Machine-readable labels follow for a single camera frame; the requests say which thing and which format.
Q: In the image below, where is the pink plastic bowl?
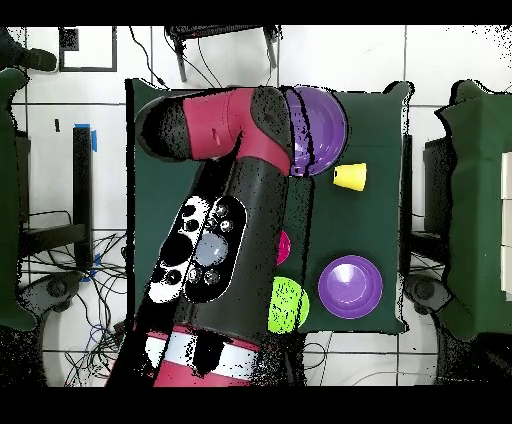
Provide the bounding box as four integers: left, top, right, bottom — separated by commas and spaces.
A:
276, 229, 292, 266

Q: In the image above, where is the yellow plastic cup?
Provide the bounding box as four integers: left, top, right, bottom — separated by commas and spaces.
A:
332, 162, 368, 192

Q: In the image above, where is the purple plastic bowl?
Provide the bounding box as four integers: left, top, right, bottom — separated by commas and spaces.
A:
317, 254, 384, 320
284, 84, 349, 178

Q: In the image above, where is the dark green table cloth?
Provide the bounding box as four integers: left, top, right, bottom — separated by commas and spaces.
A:
125, 78, 413, 333

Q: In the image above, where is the green plastic bowl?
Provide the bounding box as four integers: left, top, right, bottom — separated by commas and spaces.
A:
267, 276, 310, 335

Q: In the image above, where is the blue tape piece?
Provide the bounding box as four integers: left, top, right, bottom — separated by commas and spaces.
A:
73, 123, 98, 153
81, 253, 102, 283

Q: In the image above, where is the black cabinet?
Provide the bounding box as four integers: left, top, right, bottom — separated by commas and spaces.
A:
423, 137, 455, 235

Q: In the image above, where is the grey office chair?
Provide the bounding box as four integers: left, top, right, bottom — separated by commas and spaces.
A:
404, 273, 453, 317
19, 271, 85, 313

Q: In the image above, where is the green covered side table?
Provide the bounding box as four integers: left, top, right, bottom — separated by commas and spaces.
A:
0, 67, 37, 333
435, 79, 512, 341

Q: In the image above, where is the black floor cable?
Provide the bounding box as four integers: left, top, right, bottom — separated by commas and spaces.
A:
128, 25, 170, 90

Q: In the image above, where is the black bench frame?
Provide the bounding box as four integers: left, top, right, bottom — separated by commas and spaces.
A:
17, 125, 94, 271

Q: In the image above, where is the bundle of floor cables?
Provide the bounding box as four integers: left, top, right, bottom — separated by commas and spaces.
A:
19, 209, 133, 387

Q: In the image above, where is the black square frame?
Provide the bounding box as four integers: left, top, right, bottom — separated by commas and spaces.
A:
58, 25, 118, 74

